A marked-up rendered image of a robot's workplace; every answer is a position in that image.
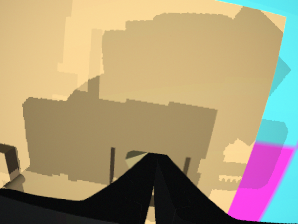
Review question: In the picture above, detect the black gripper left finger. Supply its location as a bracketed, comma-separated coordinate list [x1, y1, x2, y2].
[0, 153, 158, 224]

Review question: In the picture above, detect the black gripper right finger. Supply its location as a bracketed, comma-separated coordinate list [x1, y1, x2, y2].
[154, 155, 278, 224]

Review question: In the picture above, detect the pale yellow block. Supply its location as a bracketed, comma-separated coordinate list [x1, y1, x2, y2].
[125, 151, 148, 168]

